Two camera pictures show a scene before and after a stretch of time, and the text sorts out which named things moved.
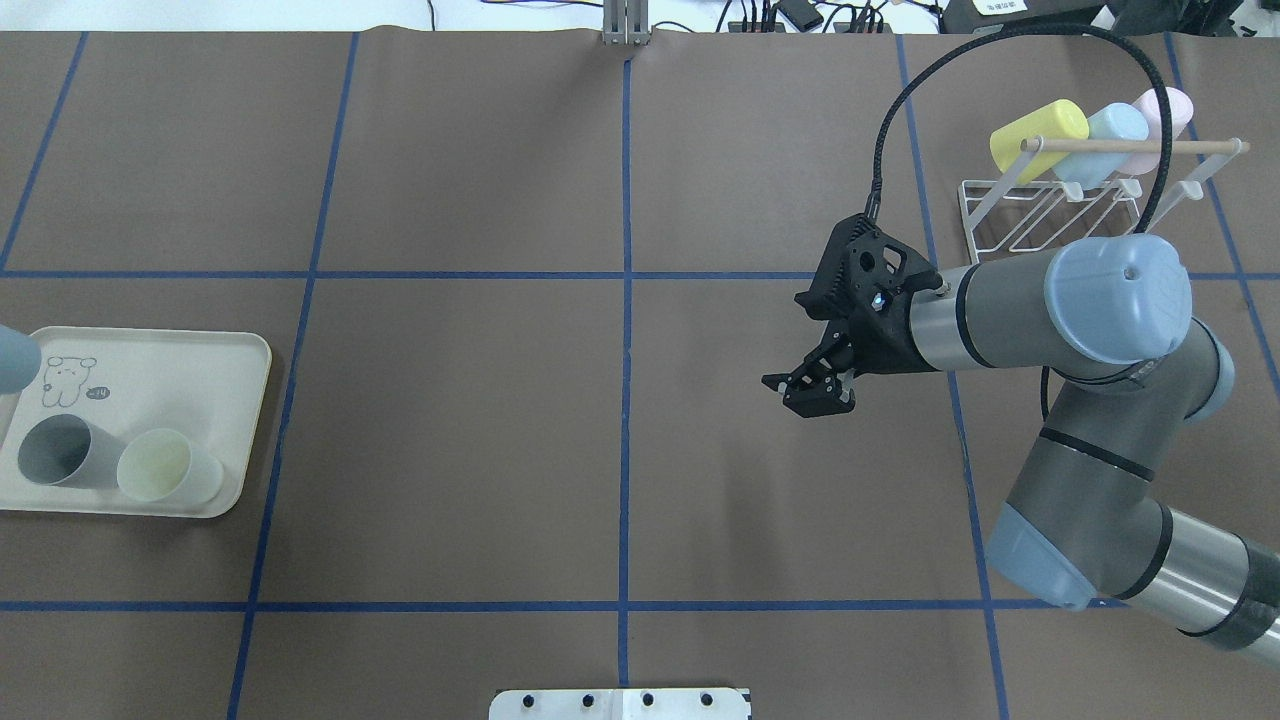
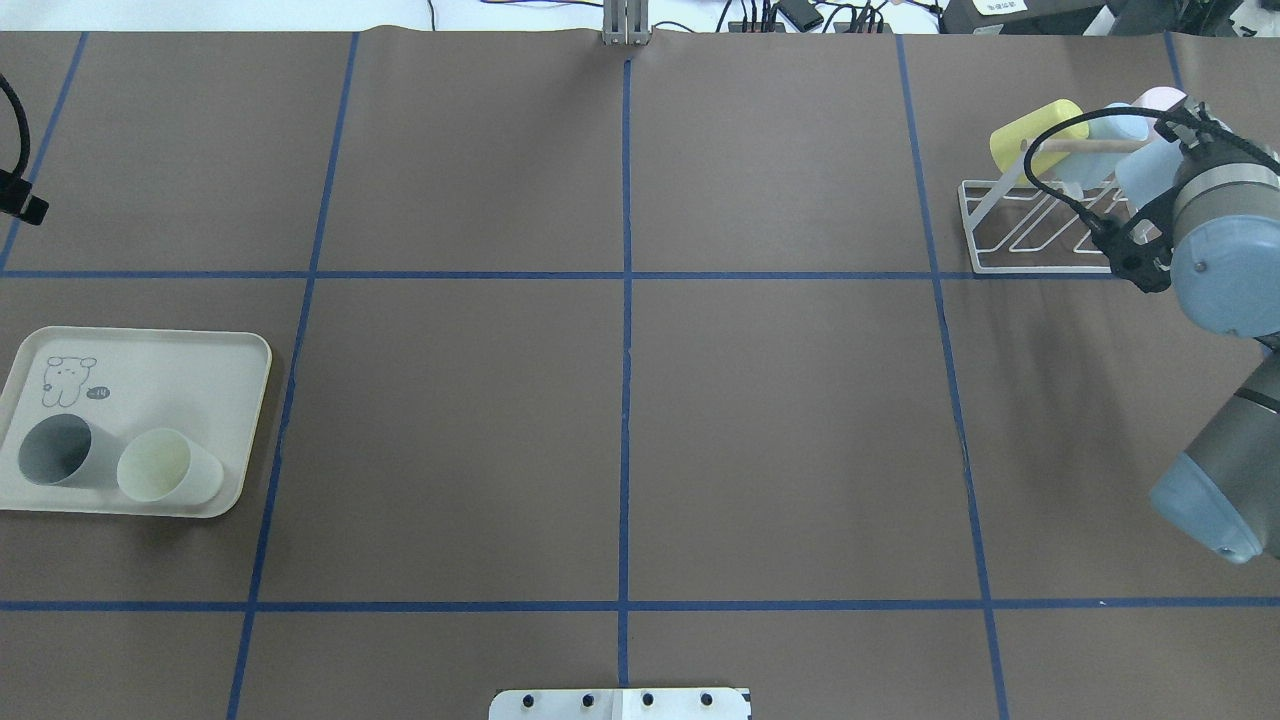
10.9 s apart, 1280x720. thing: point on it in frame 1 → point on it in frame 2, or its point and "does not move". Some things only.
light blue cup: [1118, 121] does not move
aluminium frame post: [626, 22] does not move
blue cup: [20, 360] → [1149, 170]
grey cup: [65, 449] does not move
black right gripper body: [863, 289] → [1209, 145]
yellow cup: [1062, 119] does not move
